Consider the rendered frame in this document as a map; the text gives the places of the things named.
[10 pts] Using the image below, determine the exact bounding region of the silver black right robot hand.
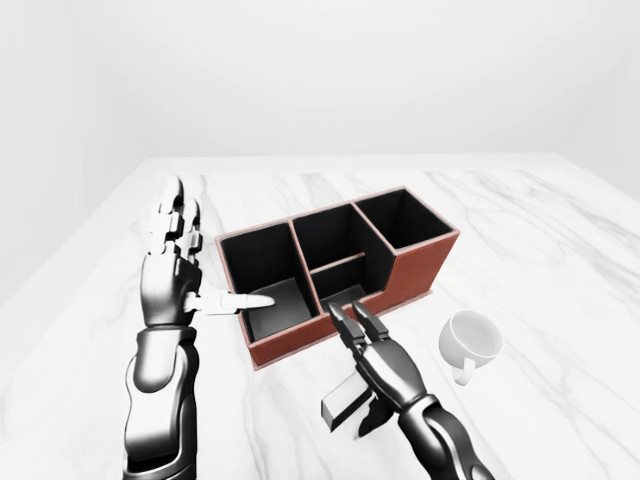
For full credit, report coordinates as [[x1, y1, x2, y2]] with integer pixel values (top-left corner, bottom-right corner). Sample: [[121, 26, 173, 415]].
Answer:
[[326, 298, 428, 439]]

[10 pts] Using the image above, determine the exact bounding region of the white mug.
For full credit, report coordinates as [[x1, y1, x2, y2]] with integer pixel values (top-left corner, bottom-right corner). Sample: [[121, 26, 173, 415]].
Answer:
[[438, 309, 504, 387]]

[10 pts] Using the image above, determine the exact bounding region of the red-brown desk caddy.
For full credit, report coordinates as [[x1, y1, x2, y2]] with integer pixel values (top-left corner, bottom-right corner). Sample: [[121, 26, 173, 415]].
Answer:
[[215, 185, 460, 373]]

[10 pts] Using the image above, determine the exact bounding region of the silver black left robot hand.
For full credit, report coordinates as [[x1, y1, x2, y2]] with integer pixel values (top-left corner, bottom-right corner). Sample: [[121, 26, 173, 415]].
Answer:
[[140, 174, 277, 329]]

